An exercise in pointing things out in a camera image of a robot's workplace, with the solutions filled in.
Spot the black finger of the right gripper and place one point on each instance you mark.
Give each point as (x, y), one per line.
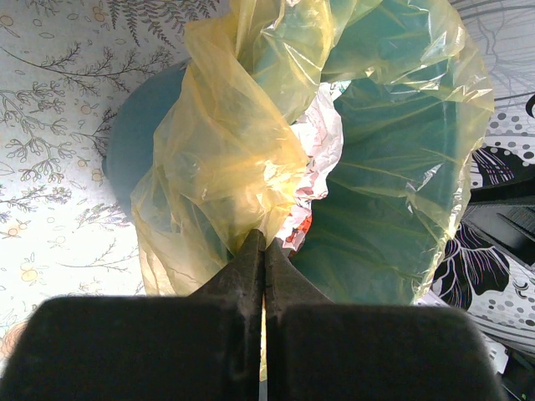
(504, 215)

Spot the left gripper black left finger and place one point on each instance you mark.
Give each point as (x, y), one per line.
(205, 346)

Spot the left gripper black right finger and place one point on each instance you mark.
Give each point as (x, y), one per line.
(321, 350)

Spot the blue plastic trash bin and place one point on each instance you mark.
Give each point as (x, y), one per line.
(129, 152)

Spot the crumpled paper trash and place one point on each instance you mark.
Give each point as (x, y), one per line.
(320, 133)

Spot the yellow plastic trash bag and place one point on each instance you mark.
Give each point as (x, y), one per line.
(416, 103)

